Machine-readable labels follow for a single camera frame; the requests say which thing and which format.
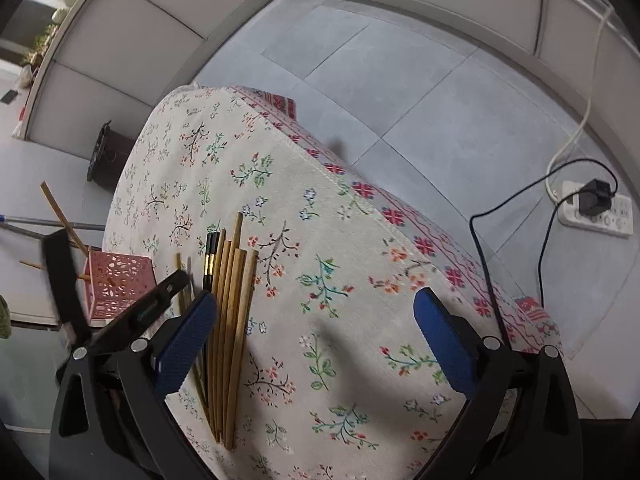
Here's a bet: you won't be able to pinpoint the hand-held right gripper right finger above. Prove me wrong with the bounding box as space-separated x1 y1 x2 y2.
413 287 584 480

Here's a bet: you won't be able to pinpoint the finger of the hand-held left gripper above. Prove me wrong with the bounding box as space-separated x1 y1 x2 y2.
42 229 92 347
91 269 192 357

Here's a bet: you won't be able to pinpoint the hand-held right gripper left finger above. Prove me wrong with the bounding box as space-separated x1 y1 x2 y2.
50 290 219 480

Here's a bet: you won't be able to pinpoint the long bamboo chopstick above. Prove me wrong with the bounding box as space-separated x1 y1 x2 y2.
41 182 90 257
19 259 92 281

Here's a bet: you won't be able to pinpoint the pink perforated chopstick holder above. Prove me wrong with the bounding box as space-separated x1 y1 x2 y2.
82 250 157 325

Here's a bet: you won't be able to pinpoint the bunch of wooden chopsticks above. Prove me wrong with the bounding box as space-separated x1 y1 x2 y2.
175 212 260 452

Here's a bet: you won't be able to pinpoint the dark round basket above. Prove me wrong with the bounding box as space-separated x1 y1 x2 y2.
87 120 135 191

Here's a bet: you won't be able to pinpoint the floral tablecloth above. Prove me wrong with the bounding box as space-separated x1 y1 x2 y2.
102 85 564 480

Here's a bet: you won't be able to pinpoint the black charger adapter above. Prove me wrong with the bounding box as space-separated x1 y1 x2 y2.
577 178 619 216

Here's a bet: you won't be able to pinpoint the white power strip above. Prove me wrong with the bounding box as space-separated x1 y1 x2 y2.
557 180 634 239

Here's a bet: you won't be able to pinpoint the green plants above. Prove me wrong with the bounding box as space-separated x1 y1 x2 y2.
19 21 60 87

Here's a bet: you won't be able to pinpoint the black cable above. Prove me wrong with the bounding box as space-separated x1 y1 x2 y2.
469 158 621 347
538 202 563 307

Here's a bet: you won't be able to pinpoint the white cable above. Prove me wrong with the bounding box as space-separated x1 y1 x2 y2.
547 4 615 204

